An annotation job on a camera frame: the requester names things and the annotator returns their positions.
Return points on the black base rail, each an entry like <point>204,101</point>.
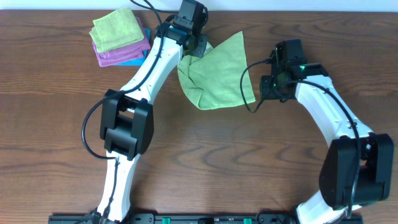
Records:
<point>148,218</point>

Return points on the folded blue cloth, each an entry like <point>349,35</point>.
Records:
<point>135,54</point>

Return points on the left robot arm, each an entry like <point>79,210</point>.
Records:
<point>127,117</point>

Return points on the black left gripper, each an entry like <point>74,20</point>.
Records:
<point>201,45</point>

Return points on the light green cloth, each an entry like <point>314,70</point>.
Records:
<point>215,80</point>

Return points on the folded pink cloth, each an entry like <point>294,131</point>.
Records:
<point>111,57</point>

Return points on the folded green cloth on stack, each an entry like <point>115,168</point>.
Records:
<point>117,29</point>

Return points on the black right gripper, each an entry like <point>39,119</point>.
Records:
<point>267,87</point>

